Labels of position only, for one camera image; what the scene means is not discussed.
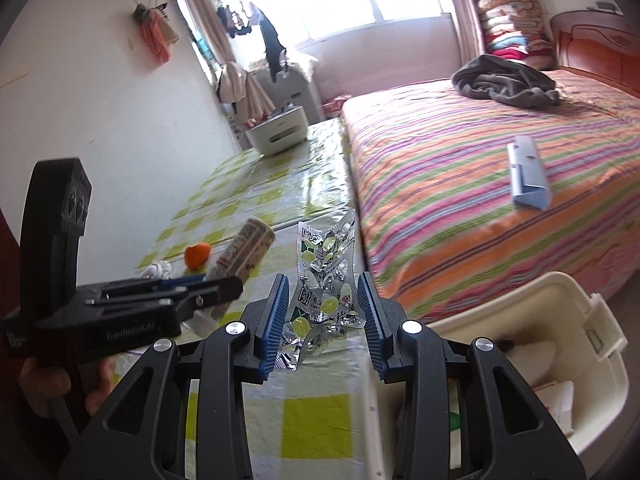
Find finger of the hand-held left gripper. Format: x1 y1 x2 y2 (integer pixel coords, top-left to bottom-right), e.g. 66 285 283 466
172 275 245 322
102 275 207 291

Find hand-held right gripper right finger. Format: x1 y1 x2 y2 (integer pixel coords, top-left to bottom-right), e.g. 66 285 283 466
356 272 587 480

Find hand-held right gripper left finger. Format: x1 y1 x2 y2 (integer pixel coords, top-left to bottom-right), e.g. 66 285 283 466
59 274 291 480

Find printed roll package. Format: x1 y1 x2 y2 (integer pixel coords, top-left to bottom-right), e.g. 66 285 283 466
207 216 277 318

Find silver pill blister pack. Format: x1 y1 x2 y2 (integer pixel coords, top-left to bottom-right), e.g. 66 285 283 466
274 207 368 372

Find white plastic storage bin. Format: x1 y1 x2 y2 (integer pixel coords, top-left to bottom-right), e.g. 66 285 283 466
367 271 630 480

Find white and red box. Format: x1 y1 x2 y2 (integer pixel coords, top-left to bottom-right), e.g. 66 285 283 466
530 380 576 431

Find person's left hand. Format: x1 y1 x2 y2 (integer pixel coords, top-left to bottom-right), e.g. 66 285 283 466
20 357 120 418

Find orange tangerine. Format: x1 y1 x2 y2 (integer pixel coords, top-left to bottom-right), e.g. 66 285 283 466
184 243 212 269

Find bed with striped sheet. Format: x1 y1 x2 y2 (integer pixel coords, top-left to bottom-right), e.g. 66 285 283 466
341 67 640 326

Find white plastic basket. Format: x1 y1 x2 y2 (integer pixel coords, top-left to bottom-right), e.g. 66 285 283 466
244 106 310 155

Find covered washing machine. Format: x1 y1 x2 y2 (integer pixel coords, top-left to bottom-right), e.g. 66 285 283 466
255 52 323 126

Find red printed bag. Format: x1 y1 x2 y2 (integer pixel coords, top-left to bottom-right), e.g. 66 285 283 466
322 94 351 118

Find blue and white box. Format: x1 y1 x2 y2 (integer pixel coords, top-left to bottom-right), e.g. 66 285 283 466
506 135 551 211

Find orange gloves on hook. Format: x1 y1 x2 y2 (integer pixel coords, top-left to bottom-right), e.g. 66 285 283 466
134 4 180 63

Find black hanging garment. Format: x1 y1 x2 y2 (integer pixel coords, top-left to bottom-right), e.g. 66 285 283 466
260 7 291 83

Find pink curtain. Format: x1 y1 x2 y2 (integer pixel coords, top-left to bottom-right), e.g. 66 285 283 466
167 0 273 121
452 0 483 61

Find sock drying hanger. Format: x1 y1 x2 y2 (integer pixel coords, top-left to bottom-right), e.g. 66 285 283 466
215 2 261 38

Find grey blanket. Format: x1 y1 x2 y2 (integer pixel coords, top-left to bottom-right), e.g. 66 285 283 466
451 54 561 109

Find window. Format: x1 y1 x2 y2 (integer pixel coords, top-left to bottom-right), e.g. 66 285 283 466
220 0 456 46

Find stack of folded blankets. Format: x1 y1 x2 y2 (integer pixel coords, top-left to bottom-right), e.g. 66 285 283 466
475 0 556 71

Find wooden headboard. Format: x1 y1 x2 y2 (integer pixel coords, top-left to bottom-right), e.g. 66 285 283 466
550 9 640 96

